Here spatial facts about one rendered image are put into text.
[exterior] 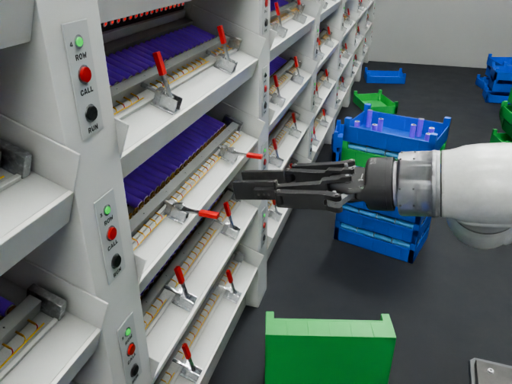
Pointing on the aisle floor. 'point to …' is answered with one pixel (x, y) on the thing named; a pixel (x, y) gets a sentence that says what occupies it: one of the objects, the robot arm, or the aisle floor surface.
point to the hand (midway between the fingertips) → (259, 184)
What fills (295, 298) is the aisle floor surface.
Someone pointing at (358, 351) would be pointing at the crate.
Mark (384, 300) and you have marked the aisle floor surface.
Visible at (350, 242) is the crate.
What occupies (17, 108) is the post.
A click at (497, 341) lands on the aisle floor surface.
